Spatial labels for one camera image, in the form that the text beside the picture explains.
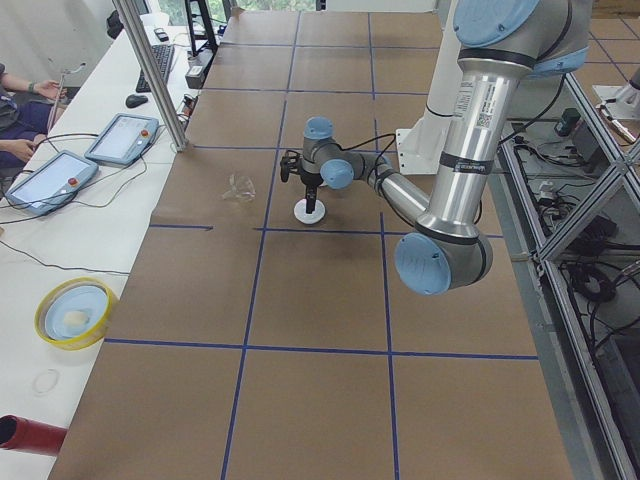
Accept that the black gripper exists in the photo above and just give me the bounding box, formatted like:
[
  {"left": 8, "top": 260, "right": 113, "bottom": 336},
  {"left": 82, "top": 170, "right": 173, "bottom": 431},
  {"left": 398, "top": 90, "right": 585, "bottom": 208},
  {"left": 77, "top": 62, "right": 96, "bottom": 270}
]
[{"left": 299, "top": 170, "right": 321, "bottom": 214}]

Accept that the white mug lid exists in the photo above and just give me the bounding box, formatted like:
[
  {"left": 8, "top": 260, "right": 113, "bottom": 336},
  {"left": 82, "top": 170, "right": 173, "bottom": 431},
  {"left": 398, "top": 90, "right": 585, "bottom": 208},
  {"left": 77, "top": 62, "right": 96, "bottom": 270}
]
[{"left": 293, "top": 198, "right": 328, "bottom": 225}]

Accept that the clear glass funnel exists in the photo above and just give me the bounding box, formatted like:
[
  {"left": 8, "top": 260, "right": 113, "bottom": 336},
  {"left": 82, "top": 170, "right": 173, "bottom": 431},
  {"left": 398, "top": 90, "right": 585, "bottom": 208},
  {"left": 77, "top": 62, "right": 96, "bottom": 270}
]
[{"left": 222, "top": 173, "right": 256, "bottom": 202}]

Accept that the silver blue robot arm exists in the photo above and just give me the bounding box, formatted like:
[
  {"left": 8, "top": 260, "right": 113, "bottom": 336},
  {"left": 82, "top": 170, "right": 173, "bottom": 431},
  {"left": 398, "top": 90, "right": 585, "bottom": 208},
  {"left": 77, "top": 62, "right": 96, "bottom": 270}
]
[{"left": 280, "top": 1, "right": 592, "bottom": 295}]

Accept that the far teach pendant tablet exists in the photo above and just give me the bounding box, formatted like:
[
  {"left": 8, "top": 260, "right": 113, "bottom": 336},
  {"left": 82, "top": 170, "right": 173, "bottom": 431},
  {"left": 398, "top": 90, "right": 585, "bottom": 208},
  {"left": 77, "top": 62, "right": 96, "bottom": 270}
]
[{"left": 84, "top": 113, "right": 159, "bottom": 166}]

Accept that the teach pendant tablet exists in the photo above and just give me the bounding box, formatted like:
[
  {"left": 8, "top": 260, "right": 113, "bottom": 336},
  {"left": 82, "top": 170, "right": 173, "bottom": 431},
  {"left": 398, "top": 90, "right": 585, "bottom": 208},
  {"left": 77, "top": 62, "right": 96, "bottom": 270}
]
[
  {"left": 5, "top": 150, "right": 98, "bottom": 215},
  {"left": 84, "top": 113, "right": 159, "bottom": 166}
]

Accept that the black computer mouse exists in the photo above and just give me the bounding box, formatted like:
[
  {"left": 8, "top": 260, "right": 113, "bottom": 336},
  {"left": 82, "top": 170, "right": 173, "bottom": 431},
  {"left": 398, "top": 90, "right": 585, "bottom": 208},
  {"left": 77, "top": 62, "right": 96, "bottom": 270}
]
[{"left": 125, "top": 94, "right": 149, "bottom": 109}]

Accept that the black keyboard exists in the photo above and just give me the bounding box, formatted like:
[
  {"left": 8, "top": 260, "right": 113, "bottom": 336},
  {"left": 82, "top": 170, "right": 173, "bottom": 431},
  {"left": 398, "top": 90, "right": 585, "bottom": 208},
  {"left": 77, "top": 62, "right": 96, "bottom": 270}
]
[{"left": 135, "top": 43, "right": 177, "bottom": 94}]

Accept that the yellow tape roll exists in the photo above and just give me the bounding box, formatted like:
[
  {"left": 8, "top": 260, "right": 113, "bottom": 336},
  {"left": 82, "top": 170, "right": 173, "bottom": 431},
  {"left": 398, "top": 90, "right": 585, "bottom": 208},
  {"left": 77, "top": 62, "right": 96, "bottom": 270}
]
[{"left": 34, "top": 277, "right": 119, "bottom": 351}]

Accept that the near teach pendant tablet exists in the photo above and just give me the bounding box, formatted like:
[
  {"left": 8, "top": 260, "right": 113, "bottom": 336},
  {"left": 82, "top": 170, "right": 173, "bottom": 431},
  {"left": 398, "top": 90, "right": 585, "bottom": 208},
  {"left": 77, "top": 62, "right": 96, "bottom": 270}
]
[{"left": 5, "top": 150, "right": 98, "bottom": 215}]

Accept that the seated person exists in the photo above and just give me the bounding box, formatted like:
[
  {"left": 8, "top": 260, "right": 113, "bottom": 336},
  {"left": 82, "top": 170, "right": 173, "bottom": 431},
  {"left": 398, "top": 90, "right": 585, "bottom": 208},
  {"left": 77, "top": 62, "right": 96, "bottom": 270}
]
[{"left": 1, "top": 64, "right": 66, "bottom": 169}]

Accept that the red cylinder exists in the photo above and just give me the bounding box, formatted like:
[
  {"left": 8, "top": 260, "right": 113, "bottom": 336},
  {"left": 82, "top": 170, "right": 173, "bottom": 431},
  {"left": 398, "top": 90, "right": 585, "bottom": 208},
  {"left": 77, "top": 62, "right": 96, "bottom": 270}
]
[{"left": 1, "top": 415, "right": 67, "bottom": 456}]

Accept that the white camera pedestal column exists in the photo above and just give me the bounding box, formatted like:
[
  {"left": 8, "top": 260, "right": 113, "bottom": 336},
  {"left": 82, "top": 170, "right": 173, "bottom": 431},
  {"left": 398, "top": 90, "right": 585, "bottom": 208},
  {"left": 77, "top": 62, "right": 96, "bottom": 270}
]
[{"left": 396, "top": 1, "right": 462, "bottom": 175}]

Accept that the aluminium frame post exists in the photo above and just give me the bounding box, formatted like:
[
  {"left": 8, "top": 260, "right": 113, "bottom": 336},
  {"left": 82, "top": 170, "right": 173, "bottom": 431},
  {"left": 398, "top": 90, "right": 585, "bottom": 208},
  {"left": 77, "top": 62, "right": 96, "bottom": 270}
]
[{"left": 113, "top": 0, "right": 188, "bottom": 152}]

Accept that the aluminium side rail frame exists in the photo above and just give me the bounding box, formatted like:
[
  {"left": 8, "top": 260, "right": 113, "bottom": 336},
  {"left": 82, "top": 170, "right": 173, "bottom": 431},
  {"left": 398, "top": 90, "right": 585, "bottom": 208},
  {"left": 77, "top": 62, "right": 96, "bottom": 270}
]
[{"left": 492, "top": 75, "right": 639, "bottom": 479}]

